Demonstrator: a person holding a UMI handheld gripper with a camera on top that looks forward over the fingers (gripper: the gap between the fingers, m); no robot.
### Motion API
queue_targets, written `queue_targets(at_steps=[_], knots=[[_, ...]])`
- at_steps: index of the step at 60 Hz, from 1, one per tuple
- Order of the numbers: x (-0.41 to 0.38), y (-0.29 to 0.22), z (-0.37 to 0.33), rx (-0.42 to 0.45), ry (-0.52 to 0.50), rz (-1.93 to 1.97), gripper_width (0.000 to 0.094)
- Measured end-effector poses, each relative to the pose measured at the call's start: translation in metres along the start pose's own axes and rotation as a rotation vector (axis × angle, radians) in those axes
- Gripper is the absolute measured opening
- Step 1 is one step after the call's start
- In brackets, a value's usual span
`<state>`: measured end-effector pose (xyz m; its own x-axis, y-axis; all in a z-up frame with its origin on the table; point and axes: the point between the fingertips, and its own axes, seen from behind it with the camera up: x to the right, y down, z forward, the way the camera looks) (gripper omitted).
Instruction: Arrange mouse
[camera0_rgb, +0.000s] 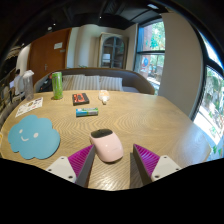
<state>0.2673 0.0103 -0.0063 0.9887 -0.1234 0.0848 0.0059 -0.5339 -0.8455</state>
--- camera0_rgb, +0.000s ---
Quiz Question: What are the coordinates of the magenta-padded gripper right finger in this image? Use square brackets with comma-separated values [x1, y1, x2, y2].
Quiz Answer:
[132, 143, 183, 186]

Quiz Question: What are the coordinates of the brown curved sofa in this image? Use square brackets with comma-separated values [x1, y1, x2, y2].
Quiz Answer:
[34, 67, 156, 96]

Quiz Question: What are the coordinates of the pink computer mouse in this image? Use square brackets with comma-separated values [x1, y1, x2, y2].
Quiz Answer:
[89, 128, 125, 164]

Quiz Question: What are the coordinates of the black box with orange print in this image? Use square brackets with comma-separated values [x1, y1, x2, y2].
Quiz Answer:
[71, 92, 90, 107]

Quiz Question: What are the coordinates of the white sticker sheet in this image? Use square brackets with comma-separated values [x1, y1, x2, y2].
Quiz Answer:
[14, 97, 44, 118]

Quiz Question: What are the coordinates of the glass-door cabinet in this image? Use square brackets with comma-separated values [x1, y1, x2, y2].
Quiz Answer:
[97, 32, 129, 70]

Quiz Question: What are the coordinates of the striped cushion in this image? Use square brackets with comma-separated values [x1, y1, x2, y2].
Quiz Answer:
[99, 76, 124, 92]
[62, 74, 84, 91]
[81, 75, 101, 91]

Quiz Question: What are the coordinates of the green drink can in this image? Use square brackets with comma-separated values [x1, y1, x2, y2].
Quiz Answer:
[51, 71, 64, 101]

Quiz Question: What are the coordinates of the black backpack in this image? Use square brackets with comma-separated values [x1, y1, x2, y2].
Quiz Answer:
[39, 79, 54, 93]

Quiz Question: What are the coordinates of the blue cloud-shaped mouse pad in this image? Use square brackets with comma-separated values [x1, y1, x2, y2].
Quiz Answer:
[7, 114, 61, 160]

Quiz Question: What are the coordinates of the person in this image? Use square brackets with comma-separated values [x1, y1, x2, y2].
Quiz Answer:
[9, 68, 25, 98]

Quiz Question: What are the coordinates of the white plastic tube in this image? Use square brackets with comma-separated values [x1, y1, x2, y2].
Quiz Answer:
[98, 89, 111, 105]

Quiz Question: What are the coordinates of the small teal packet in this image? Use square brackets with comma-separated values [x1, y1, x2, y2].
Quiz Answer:
[75, 106, 99, 118]

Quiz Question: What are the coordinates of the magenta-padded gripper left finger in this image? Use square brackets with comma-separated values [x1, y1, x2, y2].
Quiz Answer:
[45, 144, 97, 188]

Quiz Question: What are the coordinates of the black-framed window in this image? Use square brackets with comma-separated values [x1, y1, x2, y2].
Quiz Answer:
[133, 19, 166, 96]

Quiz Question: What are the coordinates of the large curved window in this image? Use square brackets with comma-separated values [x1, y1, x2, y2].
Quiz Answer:
[192, 33, 224, 161]

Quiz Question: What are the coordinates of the wooden door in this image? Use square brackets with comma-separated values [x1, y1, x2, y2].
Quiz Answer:
[28, 28, 73, 85]

